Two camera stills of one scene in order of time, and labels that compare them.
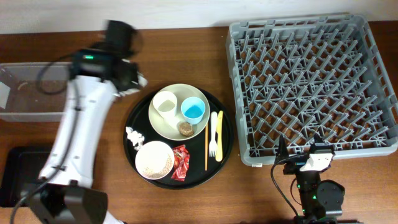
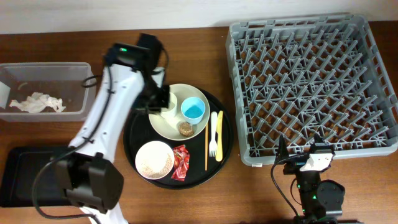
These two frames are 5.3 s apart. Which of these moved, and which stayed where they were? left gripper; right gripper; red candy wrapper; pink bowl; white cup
Moved: left gripper
Stayed: right gripper; white cup; red candy wrapper; pink bowl
